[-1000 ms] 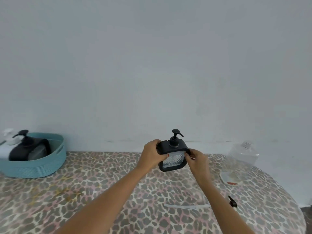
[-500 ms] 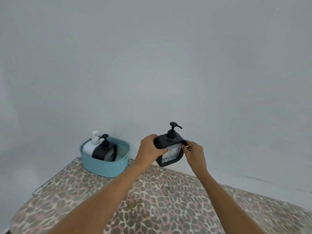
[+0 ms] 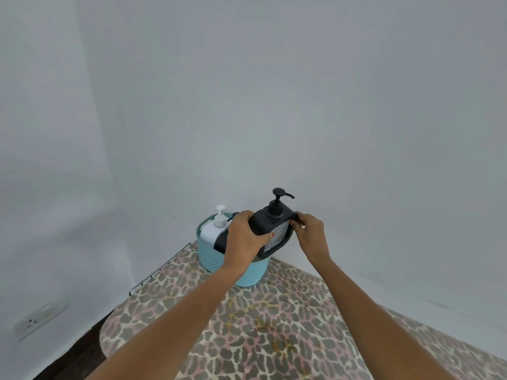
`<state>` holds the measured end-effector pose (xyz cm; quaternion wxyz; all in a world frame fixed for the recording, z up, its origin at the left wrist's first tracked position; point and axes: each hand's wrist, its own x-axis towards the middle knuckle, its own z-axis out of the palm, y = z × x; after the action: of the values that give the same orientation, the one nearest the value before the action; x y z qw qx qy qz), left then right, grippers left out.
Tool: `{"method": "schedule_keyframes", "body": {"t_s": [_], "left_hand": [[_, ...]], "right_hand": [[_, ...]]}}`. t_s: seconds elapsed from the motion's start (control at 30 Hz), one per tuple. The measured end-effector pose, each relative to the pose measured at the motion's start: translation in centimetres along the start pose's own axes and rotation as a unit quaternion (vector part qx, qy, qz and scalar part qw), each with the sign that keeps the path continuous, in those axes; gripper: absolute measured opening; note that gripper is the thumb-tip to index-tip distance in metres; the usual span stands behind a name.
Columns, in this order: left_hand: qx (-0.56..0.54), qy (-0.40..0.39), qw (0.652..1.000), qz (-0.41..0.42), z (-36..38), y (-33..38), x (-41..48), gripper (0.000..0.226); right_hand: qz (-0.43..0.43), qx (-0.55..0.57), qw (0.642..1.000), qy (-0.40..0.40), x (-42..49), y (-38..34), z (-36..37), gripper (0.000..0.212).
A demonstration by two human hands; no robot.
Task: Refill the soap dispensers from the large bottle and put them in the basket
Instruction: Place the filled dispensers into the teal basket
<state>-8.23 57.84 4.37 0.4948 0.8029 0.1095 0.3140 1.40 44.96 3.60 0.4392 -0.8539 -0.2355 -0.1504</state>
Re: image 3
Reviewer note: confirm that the person's left hand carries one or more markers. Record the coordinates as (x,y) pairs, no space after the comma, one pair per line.
(239,245)

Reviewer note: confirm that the person's right hand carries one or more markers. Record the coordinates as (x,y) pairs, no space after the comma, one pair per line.
(315,239)

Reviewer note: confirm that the person's left thumb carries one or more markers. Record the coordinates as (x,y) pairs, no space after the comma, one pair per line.
(264,240)

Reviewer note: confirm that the person's right thumb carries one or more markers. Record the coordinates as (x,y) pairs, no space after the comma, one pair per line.
(299,223)

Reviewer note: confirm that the large black pump bottle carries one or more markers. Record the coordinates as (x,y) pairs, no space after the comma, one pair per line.
(266,221)

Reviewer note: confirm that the person's left forearm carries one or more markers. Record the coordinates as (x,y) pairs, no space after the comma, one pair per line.
(174,324)

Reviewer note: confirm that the person's right forearm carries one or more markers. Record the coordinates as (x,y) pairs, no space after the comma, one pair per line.
(374,324)

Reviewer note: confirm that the teal woven plastic basket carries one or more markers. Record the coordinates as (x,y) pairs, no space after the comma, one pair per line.
(253,273)

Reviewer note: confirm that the small black pump bottle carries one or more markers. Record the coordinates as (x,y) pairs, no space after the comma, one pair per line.
(220,241)

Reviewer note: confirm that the white pump bottle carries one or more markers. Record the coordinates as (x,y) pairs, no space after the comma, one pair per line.
(210,232)

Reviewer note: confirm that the leopard print board cover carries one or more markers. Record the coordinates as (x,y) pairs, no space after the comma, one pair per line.
(277,328)

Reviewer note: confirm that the white wall socket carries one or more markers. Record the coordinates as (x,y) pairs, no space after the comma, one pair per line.
(39,321)

